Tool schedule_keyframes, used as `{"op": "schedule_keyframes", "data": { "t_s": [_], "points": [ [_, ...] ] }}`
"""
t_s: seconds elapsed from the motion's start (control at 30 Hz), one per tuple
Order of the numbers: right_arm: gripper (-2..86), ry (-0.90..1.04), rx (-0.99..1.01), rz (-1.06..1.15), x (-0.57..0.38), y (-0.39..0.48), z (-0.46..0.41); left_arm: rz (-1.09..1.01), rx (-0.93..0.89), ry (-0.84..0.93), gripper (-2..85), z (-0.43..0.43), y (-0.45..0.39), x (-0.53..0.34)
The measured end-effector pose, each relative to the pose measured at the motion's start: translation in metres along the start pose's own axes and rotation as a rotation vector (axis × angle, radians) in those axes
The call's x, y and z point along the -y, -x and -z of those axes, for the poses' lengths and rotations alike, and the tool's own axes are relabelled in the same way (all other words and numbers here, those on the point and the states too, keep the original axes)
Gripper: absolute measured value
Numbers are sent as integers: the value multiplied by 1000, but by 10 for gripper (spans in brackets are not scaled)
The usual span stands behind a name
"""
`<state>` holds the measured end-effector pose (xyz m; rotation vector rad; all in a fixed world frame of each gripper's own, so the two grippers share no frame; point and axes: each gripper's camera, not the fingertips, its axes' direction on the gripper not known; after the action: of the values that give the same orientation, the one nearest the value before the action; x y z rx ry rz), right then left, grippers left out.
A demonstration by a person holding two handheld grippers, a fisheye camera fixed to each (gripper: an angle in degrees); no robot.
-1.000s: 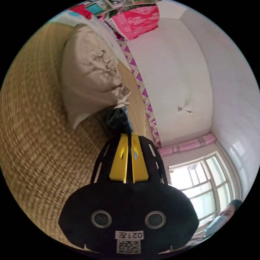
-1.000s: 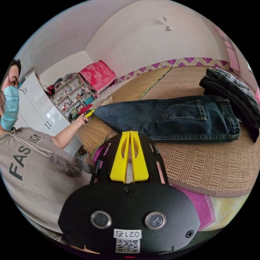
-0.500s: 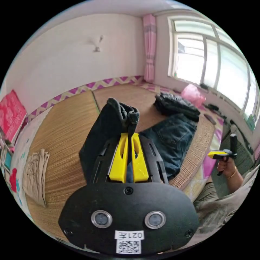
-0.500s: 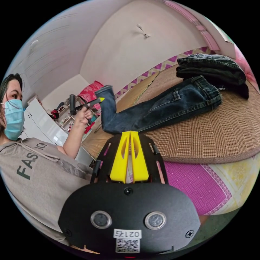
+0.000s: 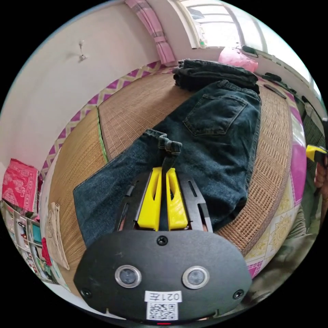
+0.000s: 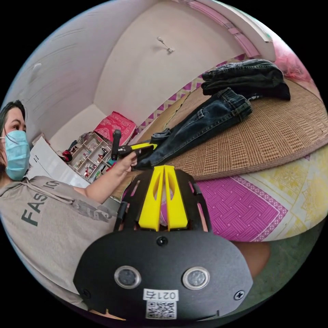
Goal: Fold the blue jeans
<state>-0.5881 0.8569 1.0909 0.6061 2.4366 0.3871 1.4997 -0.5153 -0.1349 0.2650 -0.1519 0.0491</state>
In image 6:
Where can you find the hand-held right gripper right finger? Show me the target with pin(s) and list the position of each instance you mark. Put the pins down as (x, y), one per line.
(176, 205)

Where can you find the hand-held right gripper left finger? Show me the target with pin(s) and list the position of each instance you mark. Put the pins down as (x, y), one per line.
(150, 205)

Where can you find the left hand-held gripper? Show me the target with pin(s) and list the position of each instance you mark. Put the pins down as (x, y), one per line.
(124, 150)

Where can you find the blue jeans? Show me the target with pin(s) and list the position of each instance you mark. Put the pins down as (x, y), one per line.
(194, 128)

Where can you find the person's left forearm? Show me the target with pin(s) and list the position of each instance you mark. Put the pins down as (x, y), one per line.
(102, 184)

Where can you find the person's left hand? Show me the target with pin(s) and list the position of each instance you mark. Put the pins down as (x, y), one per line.
(128, 162)

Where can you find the red patterned bag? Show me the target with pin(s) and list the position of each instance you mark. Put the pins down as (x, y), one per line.
(115, 126)

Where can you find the white shelf with small items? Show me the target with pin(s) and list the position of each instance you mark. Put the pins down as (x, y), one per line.
(89, 156)

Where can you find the white board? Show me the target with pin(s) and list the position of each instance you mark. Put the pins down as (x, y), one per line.
(55, 164)

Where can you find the person's body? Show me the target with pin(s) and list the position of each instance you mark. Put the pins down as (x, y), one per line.
(51, 217)

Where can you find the bed with woven mat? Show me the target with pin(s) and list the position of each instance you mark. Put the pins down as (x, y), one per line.
(256, 143)

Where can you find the pile of clothes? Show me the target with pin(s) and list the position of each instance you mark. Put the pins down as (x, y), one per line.
(246, 77)

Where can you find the pink plastic bag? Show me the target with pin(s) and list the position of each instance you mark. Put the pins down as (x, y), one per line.
(289, 64)

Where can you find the wall lamp with bulb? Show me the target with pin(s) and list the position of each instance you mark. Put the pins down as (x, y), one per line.
(165, 44)

